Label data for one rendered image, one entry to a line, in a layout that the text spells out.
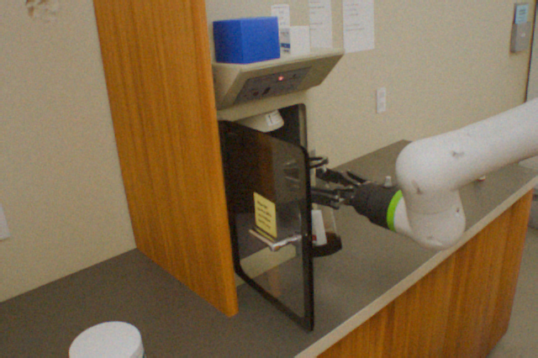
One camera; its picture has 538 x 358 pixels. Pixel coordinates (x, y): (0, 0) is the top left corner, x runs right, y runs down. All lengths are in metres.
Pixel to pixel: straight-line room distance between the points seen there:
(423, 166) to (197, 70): 0.45
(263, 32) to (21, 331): 0.91
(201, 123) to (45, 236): 0.66
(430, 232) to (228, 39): 0.55
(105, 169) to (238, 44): 0.64
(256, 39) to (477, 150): 0.47
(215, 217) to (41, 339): 0.52
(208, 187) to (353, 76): 1.21
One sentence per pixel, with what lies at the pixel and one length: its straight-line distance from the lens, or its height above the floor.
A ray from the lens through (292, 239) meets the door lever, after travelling 0.89.
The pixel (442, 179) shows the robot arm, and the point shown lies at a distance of 0.80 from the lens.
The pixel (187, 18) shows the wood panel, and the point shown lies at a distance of 0.92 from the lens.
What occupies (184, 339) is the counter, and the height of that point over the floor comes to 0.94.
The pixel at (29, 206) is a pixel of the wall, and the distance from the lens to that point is 1.38.
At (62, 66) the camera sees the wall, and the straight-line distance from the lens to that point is 1.35.
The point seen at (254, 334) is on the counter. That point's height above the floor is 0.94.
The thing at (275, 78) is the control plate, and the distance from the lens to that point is 1.04.
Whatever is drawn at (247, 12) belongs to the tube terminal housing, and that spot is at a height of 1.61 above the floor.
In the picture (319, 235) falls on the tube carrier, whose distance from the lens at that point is 1.12.
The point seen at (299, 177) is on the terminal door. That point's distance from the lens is 0.82.
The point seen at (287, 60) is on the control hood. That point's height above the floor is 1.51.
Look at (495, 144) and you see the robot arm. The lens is 0.83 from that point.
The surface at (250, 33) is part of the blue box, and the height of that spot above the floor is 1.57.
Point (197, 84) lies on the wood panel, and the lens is 0.92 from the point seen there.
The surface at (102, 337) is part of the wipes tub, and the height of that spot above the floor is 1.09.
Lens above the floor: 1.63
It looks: 22 degrees down
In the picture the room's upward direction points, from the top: 4 degrees counter-clockwise
